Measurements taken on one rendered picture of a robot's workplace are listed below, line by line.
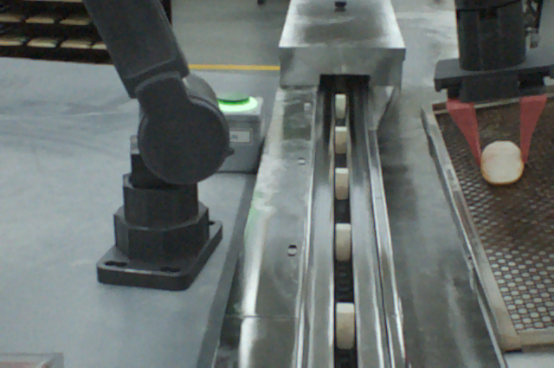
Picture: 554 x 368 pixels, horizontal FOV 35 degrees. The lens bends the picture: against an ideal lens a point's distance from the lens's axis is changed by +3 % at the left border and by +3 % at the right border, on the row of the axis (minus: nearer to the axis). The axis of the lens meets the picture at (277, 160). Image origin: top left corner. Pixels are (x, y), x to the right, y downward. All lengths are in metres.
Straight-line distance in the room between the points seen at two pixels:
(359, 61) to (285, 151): 0.30
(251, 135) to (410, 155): 0.21
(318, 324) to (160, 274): 0.17
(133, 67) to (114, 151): 0.39
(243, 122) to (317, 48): 0.26
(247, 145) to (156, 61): 0.30
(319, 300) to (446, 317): 0.11
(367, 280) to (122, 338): 0.20
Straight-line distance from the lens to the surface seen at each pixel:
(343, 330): 0.64
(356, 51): 1.22
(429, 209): 0.93
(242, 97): 1.02
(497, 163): 0.83
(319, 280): 0.71
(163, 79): 0.71
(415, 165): 1.06
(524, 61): 0.81
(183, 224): 0.78
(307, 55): 1.23
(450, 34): 1.82
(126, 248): 0.79
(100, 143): 1.15
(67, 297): 0.78
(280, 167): 0.92
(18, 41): 3.12
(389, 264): 0.72
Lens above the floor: 1.19
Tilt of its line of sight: 20 degrees down
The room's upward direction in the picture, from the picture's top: straight up
